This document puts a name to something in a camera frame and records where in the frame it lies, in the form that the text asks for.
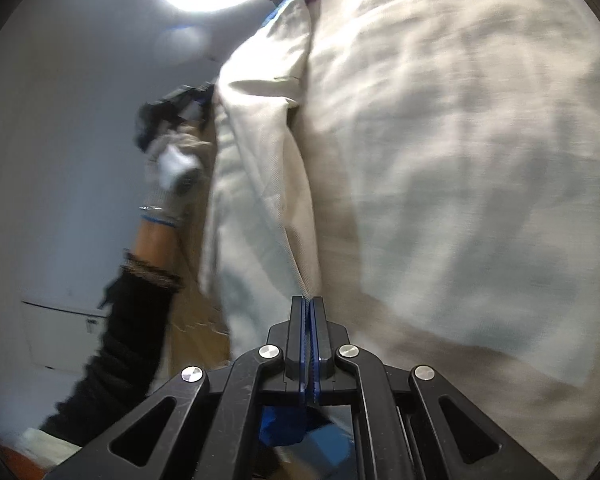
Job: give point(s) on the white cabinet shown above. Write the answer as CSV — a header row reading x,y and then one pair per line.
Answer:
x,y
55,335

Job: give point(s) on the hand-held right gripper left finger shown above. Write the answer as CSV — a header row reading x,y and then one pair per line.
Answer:
x,y
300,350

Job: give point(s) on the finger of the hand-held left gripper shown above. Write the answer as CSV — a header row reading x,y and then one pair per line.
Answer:
x,y
202,96

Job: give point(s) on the person's left hand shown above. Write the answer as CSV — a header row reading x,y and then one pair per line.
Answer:
x,y
162,200

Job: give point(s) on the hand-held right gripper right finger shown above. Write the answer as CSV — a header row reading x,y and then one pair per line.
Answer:
x,y
317,350

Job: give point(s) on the white cloth garment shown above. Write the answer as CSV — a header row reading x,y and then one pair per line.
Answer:
x,y
430,185

